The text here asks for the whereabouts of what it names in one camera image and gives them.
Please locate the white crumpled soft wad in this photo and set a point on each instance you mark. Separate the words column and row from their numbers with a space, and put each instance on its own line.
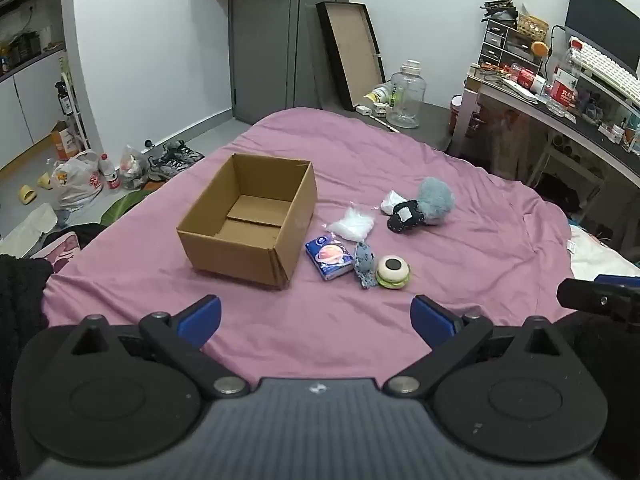
column 392, row 201

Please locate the grey desktop drawer organizer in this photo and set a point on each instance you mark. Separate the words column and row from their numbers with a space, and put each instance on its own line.
column 500, row 45

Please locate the burger plush toy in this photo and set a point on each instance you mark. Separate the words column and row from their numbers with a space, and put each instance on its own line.
column 392, row 272

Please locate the fluffy blue-grey plush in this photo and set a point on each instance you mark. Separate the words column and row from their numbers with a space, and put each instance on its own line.
column 435, row 197

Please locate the black framed brown board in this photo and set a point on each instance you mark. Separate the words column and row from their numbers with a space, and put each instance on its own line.
column 350, row 50

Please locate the white wall cabinet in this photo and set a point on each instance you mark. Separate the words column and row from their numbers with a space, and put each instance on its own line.
column 30, row 95

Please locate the blue planet print tissue pack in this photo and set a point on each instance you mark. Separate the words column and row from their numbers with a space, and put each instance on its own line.
column 327, row 257

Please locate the white keyboard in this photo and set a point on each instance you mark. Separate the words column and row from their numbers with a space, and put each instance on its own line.
column 605, row 65

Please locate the clear trash bag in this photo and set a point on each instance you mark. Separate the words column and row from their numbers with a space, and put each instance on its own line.
column 134, row 167

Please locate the grey door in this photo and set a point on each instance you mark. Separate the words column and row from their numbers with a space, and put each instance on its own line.
column 270, row 60

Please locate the black spray bottle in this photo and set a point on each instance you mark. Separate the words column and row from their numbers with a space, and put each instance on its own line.
column 62, row 100

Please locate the pink printed pillow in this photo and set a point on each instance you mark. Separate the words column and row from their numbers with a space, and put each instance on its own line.
column 57, row 252

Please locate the black computer monitor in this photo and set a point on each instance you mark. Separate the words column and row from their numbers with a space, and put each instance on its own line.
column 600, row 25

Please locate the clear bag of white stuffing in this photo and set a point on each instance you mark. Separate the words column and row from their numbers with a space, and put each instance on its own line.
column 352, row 225

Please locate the small knitted blue-grey plush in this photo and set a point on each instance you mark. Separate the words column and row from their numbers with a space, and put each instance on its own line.
column 364, row 260

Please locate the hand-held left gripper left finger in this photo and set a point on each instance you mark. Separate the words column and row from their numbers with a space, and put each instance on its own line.
column 202, row 317

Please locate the red label water bottle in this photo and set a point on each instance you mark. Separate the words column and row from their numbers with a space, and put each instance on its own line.
column 109, row 172

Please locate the orange white small carton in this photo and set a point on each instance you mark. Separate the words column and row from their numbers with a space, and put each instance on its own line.
column 65, row 140

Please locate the white charger block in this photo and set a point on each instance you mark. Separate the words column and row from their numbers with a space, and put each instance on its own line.
column 363, row 109

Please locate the pink bed sheet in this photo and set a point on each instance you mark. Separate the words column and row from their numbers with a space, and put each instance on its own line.
column 450, row 270

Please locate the cardboard box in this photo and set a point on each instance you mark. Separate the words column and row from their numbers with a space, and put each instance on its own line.
column 235, row 252

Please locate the cluttered dark top desk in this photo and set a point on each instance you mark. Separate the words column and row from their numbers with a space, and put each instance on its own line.
column 575, row 125

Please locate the yellow slipper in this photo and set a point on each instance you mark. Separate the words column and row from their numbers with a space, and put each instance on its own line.
column 27, row 194
column 45, row 180

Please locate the large clear water jug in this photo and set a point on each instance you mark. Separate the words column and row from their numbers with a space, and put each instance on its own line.
column 406, row 100

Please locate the white printed plastic bag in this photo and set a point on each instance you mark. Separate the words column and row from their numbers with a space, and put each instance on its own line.
column 75, row 180

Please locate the black fleece garment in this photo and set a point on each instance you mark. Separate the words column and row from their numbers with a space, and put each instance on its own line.
column 20, row 335

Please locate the white quilt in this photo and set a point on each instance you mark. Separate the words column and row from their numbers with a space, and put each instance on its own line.
column 600, row 255

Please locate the black plush with white patch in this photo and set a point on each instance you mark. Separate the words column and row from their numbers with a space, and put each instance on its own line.
column 405, row 217

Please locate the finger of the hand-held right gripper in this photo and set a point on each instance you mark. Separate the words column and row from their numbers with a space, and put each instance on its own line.
column 617, row 279
column 585, row 295

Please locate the white paper bag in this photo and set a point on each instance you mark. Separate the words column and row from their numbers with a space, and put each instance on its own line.
column 27, row 227

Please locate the green leaf shaped mat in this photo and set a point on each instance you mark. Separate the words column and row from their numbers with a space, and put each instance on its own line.
column 125, row 205

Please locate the wicker basket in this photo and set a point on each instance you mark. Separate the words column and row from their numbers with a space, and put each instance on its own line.
column 532, row 25

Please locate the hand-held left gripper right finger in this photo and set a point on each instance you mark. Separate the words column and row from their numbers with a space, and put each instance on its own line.
column 432, row 320

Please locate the red white box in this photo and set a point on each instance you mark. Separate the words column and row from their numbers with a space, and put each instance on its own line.
column 565, row 90

